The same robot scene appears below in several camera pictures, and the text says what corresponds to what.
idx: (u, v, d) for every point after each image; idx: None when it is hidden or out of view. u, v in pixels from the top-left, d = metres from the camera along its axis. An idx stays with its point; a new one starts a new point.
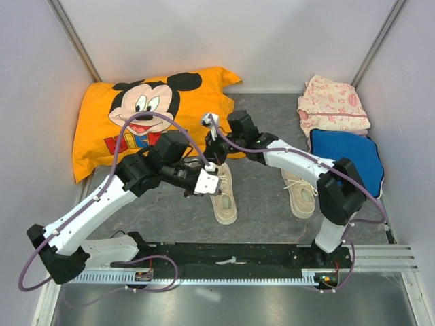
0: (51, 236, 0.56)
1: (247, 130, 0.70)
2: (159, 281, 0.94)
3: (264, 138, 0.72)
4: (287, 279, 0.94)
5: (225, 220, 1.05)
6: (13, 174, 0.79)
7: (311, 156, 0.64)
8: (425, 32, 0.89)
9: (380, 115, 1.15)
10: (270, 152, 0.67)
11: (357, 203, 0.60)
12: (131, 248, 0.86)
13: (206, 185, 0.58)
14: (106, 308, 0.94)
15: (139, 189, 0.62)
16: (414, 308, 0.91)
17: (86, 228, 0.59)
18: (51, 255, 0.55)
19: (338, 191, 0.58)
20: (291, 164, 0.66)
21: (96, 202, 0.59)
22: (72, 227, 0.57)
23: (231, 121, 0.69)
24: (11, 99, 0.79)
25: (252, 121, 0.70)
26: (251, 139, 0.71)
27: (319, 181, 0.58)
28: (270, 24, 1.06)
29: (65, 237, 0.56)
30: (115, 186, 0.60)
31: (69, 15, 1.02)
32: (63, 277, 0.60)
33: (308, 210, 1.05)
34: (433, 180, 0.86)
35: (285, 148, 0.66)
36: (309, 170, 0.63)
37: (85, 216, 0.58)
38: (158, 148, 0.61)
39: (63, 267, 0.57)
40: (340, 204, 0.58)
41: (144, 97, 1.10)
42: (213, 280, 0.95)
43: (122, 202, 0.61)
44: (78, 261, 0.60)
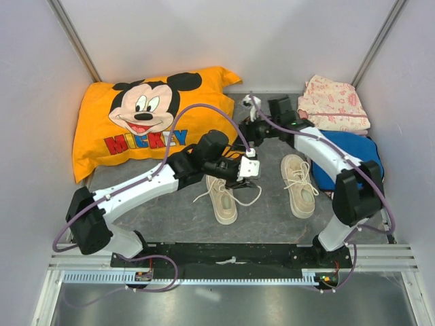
0: (102, 198, 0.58)
1: (283, 112, 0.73)
2: (159, 281, 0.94)
3: (300, 123, 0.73)
4: (287, 279, 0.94)
5: (225, 220, 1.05)
6: (13, 173, 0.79)
7: (340, 151, 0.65)
8: (425, 32, 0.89)
9: (380, 115, 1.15)
10: (302, 136, 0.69)
11: (370, 208, 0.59)
12: (137, 245, 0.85)
13: (249, 170, 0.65)
14: (106, 308, 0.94)
15: (184, 183, 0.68)
16: (414, 308, 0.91)
17: (130, 203, 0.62)
18: (97, 216, 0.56)
19: (354, 190, 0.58)
20: (317, 153, 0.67)
21: (149, 182, 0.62)
22: (123, 196, 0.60)
23: (270, 101, 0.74)
24: (11, 99, 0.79)
25: (291, 104, 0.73)
26: (287, 121, 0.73)
27: (340, 175, 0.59)
28: (269, 24, 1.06)
29: (115, 204, 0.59)
30: (167, 173, 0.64)
31: (69, 15, 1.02)
32: (88, 248, 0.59)
33: (308, 210, 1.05)
34: (433, 180, 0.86)
35: (317, 136, 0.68)
36: (333, 164, 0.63)
37: (136, 191, 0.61)
38: (200, 147, 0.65)
39: (98, 235, 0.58)
40: (353, 204, 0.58)
41: (144, 97, 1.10)
42: (213, 280, 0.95)
43: (166, 189, 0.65)
44: (108, 235, 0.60)
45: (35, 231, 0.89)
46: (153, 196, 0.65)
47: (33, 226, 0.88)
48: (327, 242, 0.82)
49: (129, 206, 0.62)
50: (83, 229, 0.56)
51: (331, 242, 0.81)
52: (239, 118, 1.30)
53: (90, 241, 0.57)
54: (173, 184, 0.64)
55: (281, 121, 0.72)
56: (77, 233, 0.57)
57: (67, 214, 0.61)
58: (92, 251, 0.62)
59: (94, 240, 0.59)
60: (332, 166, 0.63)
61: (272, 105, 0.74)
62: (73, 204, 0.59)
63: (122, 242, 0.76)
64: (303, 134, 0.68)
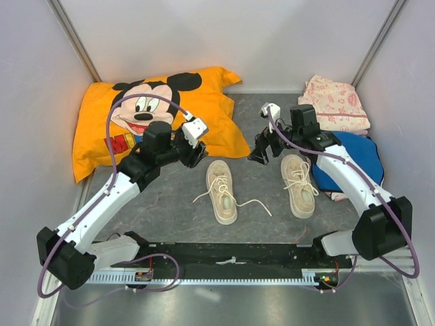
0: (67, 232, 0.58)
1: (306, 123, 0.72)
2: (160, 281, 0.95)
3: (325, 137, 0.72)
4: (287, 279, 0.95)
5: (225, 220, 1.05)
6: (13, 173, 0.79)
7: (369, 182, 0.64)
8: (425, 32, 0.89)
9: (380, 115, 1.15)
10: (328, 157, 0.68)
11: (393, 246, 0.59)
12: (133, 244, 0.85)
13: (198, 127, 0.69)
14: (105, 309, 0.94)
15: (145, 182, 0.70)
16: (414, 308, 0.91)
17: (100, 221, 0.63)
18: (70, 249, 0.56)
19: (380, 229, 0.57)
20: (342, 178, 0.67)
21: (109, 195, 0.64)
22: (88, 221, 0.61)
23: (293, 111, 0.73)
24: (12, 99, 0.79)
25: (315, 117, 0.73)
26: (309, 134, 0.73)
27: (367, 212, 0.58)
28: (270, 24, 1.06)
29: (82, 231, 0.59)
30: (122, 181, 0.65)
31: (69, 15, 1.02)
32: (76, 281, 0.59)
33: (307, 210, 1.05)
34: (433, 180, 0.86)
35: (345, 159, 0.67)
36: (360, 195, 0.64)
37: (100, 211, 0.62)
38: (146, 143, 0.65)
39: (78, 266, 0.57)
40: (376, 242, 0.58)
41: (144, 97, 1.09)
42: (214, 280, 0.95)
43: (129, 195, 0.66)
44: (89, 262, 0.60)
45: (35, 231, 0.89)
46: (119, 206, 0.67)
47: (33, 226, 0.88)
48: (329, 246, 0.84)
49: (100, 225, 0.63)
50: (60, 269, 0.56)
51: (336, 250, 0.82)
52: (239, 118, 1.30)
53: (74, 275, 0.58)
54: (134, 188, 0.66)
55: (304, 134, 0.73)
56: (57, 274, 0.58)
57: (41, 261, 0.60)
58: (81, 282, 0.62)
59: (76, 273, 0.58)
60: (360, 196, 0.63)
61: (295, 116, 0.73)
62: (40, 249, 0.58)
63: (112, 255, 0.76)
64: (329, 155, 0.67)
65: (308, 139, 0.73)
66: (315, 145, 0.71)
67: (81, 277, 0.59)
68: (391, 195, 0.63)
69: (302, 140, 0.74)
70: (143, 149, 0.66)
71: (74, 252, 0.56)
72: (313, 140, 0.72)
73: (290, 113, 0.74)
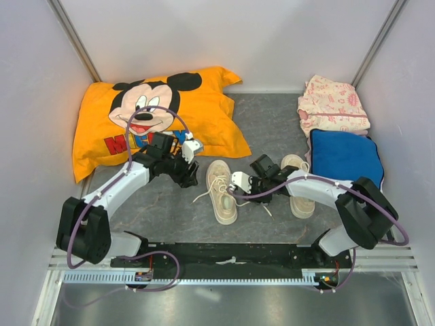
0: (96, 197, 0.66)
1: (266, 168, 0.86)
2: (159, 281, 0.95)
3: (285, 170, 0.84)
4: (287, 279, 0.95)
5: (225, 220, 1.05)
6: (13, 174, 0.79)
7: (329, 180, 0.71)
8: (425, 32, 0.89)
9: (380, 115, 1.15)
10: (292, 182, 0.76)
11: (383, 225, 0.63)
12: (136, 239, 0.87)
13: (196, 143, 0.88)
14: (106, 309, 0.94)
15: (153, 174, 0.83)
16: (414, 308, 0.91)
17: (119, 196, 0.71)
18: (99, 213, 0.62)
19: (358, 212, 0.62)
20: (310, 191, 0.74)
21: (127, 175, 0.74)
22: (111, 192, 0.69)
23: (253, 164, 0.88)
24: (11, 100, 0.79)
25: (271, 161, 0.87)
26: (272, 174, 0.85)
27: (340, 201, 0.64)
28: (270, 24, 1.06)
29: (108, 199, 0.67)
30: (138, 168, 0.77)
31: (69, 15, 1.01)
32: (96, 250, 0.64)
33: (307, 210, 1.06)
34: (433, 180, 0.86)
35: (304, 176, 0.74)
36: (328, 193, 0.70)
37: (122, 186, 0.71)
38: (155, 143, 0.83)
39: (103, 235, 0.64)
40: (364, 226, 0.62)
41: (144, 97, 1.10)
42: (214, 279, 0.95)
43: (140, 181, 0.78)
44: (108, 236, 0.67)
45: (35, 231, 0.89)
46: (131, 190, 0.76)
47: (33, 226, 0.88)
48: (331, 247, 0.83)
49: (117, 201, 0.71)
50: (89, 230, 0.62)
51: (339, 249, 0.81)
52: (239, 118, 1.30)
53: (99, 240, 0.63)
54: (146, 174, 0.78)
55: (268, 176, 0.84)
56: (82, 242, 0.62)
57: (60, 233, 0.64)
58: (98, 257, 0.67)
59: (100, 242, 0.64)
60: (328, 195, 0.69)
61: (255, 166, 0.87)
62: (65, 219, 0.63)
63: (119, 245, 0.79)
64: (292, 179, 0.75)
65: (274, 177, 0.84)
66: (280, 178, 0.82)
67: (101, 249, 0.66)
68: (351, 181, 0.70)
69: (271, 182, 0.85)
70: (153, 149, 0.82)
71: (106, 211, 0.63)
72: (277, 176, 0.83)
73: (251, 166, 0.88)
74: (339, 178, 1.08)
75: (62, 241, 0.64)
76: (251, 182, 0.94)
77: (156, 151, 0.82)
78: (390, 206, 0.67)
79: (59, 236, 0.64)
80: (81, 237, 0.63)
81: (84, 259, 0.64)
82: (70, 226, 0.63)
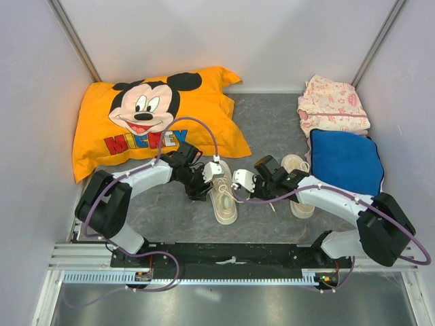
0: (124, 176, 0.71)
1: (273, 171, 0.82)
2: (159, 281, 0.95)
3: (294, 175, 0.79)
4: (287, 279, 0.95)
5: (225, 220, 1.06)
6: (13, 174, 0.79)
7: (346, 192, 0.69)
8: (426, 32, 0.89)
9: (380, 115, 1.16)
10: (304, 189, 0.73)
11: (400, 242, 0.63)
12: (139, 237, 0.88)
13: (219, 168, 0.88)
14: (106, 309, 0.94)
15: (172, 176, 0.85)
16: (414, 308, 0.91)
17: (143, 183, 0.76)
18: (124, 188, 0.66)
19: (381, 231, 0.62)
20: (324, 202, 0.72)
21: (153, 168, 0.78)
22: (137, 176, 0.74)
23: (258, 166, 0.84)
24: (11, 100, 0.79)
25: (277, 164, 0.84)
26: (280, 178, 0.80)
27: (362, 219, 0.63)
28: (269, 25, 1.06)
29: (132, 181, 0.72)
30: (163, 166, 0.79)
31: (69, 15, 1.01)
32: (111, 226, 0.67)
33: (308, 210, 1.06)
34: (433, 180, 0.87)
35: (318, 185, 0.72)
36: (346, 208, 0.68)
37: (148, 174, 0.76)
38: (182, 151, 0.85)
39: (121, 212, 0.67)
40: (387, 244, 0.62)
41: (144, 97, 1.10)
42: (215, 279, 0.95)
43: (163, 178, 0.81)
44: (124, 215, 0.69)
45: (35, 231, 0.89)
46: (152, 183, 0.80)
47: (33, 226, 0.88)
48: (334, 249, 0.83)
49: (141, 187, 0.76)
50: (109, 204, 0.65)
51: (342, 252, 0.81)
52: (239, 118, 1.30)
53: (117, 215, 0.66)
54: (168, 173, 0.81)
55: (274, 180, 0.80)
56: (100, 214, 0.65)
57: (81, 202, 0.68)
58: (109, 235, 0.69)
59: (117, 218, 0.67)
60: (346, 210, 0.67)
61: (261, 169, 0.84)
62: (92, 188, 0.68)
63: (124, 238, 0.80)
64: (305, 187, 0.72)
65: (281, 182, 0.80)
66: (289, 185, 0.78)
67: (115, 226, 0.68)
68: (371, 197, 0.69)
69: (279, 187, 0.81)
70: (179, 155, 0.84)
71: (130, 189, 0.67)
72: (285, 181, 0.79)
73: (257, 168, 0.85)
74: (338, 178, 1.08)
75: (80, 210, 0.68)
76: (255, 180, 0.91)
77: (181, 158, 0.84)
78: (407, 223, 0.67)
79: (80, 204, 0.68)
80: (100, 209, 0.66)
81: (98, 231, 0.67)
82: (94, 196, 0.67)
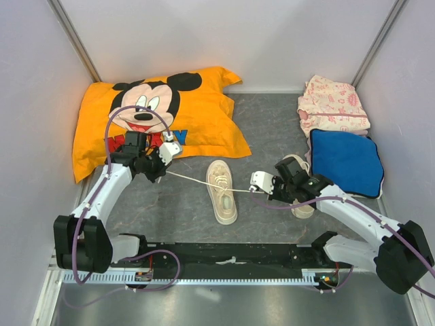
0: (85, 208, 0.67)
1: (293, 174, 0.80)
2: (160, 281, 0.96)
3: (317, 180, 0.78)
4: (288, 279, 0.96)
5: (224, 220, 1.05)
6: (13, 174, 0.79)
7: (374, 214, 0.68)
8: (426, 32, 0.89)
9: (380, 115, 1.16)
10: (327, 200, 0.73)
11: (418, 272, 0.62)
12: (134, 238, 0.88)
13: (176, 147, 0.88)
14: (105, 310, 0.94)
15: (134, 172, 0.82)
16: (414, 308, 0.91)
17: (107, 201, 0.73)
18: (92, 223, 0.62)
19: (402, 261, 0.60)
20: (346, 216, 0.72)
21: (110, 179, 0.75)
22: (98, 200, 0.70)
23: (279, 166, 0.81)
24: (11, 100, 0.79)
25: (298, 166, 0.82)
26: (300, 181, 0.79)
27: (384, 246, 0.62)
28: (270, 25, 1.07)
29: (97, 208, 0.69)
30: (118, 168, 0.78)
31: (69, 15, 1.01)
32: (101, 261, 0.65)
33: (307, 210, 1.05)
34: (433, 180, 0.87)
35: (342, 199, 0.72)
36: (370, 229, 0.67)
37: (107, 191, 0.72)
38: (130, 142, 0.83)
39: (103, 244, 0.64)
40: (403, 274, 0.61)
41: (144, 97, 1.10)
42: (215, 279, 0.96)
43: (124, 180, 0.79)
44: (109, 242, 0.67)
45: (35, 231, 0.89)
46: (118, 191, 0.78)
47: (33, 226, 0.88)
48: (335, 252, 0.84)
49: (108, 205, 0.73)
50: (88, 243, 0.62)
51: (343, 257, 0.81)
52: (239, 118, 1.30)
53: (100, 251, 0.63)
54: (128, 173, 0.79)
55: (295, 183, 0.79)
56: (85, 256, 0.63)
57: (58, 254, 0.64)
58: (105, 265, 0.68)
59: (102, 251, 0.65)
60: (370, 231, 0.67)
61: (281, 170, 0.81)
62: (60, 238, 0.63)
63: (121, 246, 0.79)
64: (327, 197, 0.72)
65: (301, 185, 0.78)
66: (310, 189, 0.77)
67: (105, 257, 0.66)
68: (398, 223, 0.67)
69: (298, 190, 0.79)
70: (129, 147, 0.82)
71: (99, 221, 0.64)
72: (306, 185, 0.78)
73: (276, 167, 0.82)
74: (338, 178, 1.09)
75: (62, 260, 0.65)
76: (274, 183, 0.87)
77: (134, 150, 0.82)
78: (430, 256, 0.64)
79: (58, 255, 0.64)
80: (83, 251, 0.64)
81: (91, 271, 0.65)
82: (68, 245, 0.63)
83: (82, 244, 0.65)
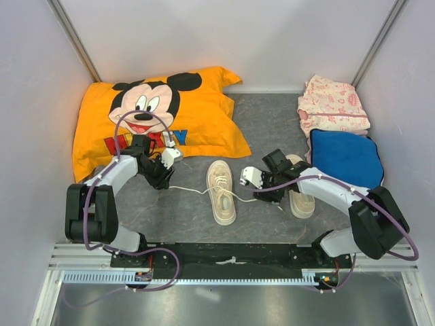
0: (97, 179, 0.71)
1: (279, 162, 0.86)
2: (158, 281, 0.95)
3: (298, 166, 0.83)
4: (287, 279, 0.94)
5: (223, 221, 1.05)
6: (13, 173, 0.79)
7: (344, 184, 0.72)
8: (426, 32, 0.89)
9: (380, 115, 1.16)
10: (305, 179, 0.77)
11: (391, 236, 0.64)
12: (136, 236, 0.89)
13: (177, 151, 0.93)
14: (106, 309, 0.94)
15: (141, 167, 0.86)
16: (414, 308, 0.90)
17: (116, 181, 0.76)
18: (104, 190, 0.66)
19: (370, 221, 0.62)
20: (321, 190, 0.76)
21: (119, 164, 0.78)
22: (109, 176, 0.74)
23: (265, 157, 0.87)
24: (11, 100, 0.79)
25: (283, 155, 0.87)
26: (284, 169, 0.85)
27: (353, 208, 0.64)
28: (270, 24, 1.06)
29: (107, 181, 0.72)
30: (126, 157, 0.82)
31: (69, 15, 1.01)
32: (109, 230, 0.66)
33: (308, 210, 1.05)
34: (433, 180, 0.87)
35: (318, 176, 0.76)
36: (342, 197, 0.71)
37: (117, 171, 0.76)
38: (136, 142, 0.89)
39: (111, 214, 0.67)
40: (374, 236, 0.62)
41: (144, 97, 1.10)
42: (215, 279, 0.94)
43: (131, 169, 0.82)
44: (117, 216, 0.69)
45: (35, 231, 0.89)
46: (126, 177, 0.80)
47: (33, 225, 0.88)
48: (331, 248, 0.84)
49: (116, 185, 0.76)
50: (99, 208, 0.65)
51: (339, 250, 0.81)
52: (239, 118, 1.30)
53: (111, 217, 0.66)
54: (134, 164, 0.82)
55: (279, 170, 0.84)
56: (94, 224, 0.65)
57: (68, 221, 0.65)
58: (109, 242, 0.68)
59: (111, 221, 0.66)
60: (342, 200, 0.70)
61: (268, 161, 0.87)
62: (73, 204, 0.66)
63: (122, 238, 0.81)
64: (306, 176, 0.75)
65: (285, 172, 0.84)
66: (291, 174, 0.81)
67: (113, 229, 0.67)
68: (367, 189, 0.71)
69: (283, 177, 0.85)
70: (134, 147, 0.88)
71: (110, 188, 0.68)
72: (288, 171, 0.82)
73: (264, 159, 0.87)
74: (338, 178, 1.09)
75: (71, 229, 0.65)
76: (263, 178, 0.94)
77: (139, 149, 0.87)
78: (402, 219, 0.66)
79: (68, 223, 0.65)
80: (92, 219, 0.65)
81: (100, 240, 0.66)
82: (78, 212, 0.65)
83: (92, 214, 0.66)
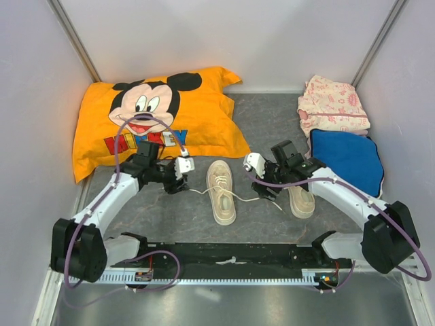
0: (87, 215, 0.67)
1: (289, 156, 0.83)
2: (159, 281, 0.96)
3: (310, 164, 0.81)
4: (288, 279, 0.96)
5: (223, 221, 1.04)
6: (13, 172, 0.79)
7: (362, 195, 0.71)
8: (426, 32, 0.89)
9: (380, 115, 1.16)
10: (318, 181, 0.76)
11: (403, 253, 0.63)
12: (135, 240, 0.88)
13: (187, 165, 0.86)
14: (106, 309, 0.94)
15: (142, 183, 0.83)
16: (414, 308, 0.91)
17: (109, 211, 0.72)
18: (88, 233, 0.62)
19: (386, 238, 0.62)
20: (335, 197, 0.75)
21: (116, 188, 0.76)
22: (101, 208, 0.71)
23: (274, 148, 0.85)
24: (11, 100, 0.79)
25: (294, 149, 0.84)
26: (294, 164, 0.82)
27: (369, 223, 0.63)
28: (270, 24, 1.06)
29: (98, 215, 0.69)
30: (126, 178, 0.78)
31: (69, 15, 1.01)
32: (92, 270, 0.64)
33: (308, 210, 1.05)
34: (433, 180, 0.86)
35: (333, 178, 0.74)
36: (357, 208, 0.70)
37: (111, 200, 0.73)
38: (142, 151, 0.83)
39: (97, 254, 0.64)
40: (387, 253, 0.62)
41: (144, 97, 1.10)
42: (215, 279, 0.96)
43: (130, 191, 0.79)
44: (103, 252, 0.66)
45: (35, 231, 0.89)
46: (123, 201, 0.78)
47: (33, 225, 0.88)
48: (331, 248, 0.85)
49: (109, 215, 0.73)
50: (83, 250, 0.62)
51: (338, 251, 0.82)
52: (239, 118, 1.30)
53: (94, 259, 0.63)
54: (135, 185, 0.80)
55: (289, 166, 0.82)
56: (77, 264, 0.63)
57: (54, 257, 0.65)
58: (97, 275, 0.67)
59: (95, 262, 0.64)
60: (357, 210, 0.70)
61: (277, 152, 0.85)
62: (58, 242, 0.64)
63: (118, 250, 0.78)
64: (319, 178, 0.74)
65: (295, 168, 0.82)
66: (302, 171, 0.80)
67: (98, 266, 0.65)
68: (386, 203, 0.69)
69: (291, 172, 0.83)
70: (140, 157, 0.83)
71: (97, 229, 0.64)
72: (298, 168, 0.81)
73: (272, 149, 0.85)
74: None
75: (56, 263, 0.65)
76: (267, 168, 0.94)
77: (145, 160, 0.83)
78: (415, 237, 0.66)
79: (54, 258, 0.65)
80: (76, 257, 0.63)
81: (81, 278, 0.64)
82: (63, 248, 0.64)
83: (77, 251, 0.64)
